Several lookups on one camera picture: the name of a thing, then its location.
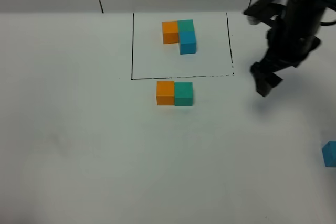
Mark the green template cube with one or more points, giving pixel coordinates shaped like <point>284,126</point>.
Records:
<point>186,25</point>

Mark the orange template cube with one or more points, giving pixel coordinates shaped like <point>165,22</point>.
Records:
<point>170,32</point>

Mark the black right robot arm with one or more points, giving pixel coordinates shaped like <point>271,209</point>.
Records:
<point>290,16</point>

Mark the blue template cube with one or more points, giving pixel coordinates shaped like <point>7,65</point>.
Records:
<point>187,42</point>

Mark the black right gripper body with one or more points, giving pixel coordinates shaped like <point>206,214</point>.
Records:
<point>286,50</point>

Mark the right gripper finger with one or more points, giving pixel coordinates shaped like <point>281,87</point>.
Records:
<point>270,82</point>
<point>259,78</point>

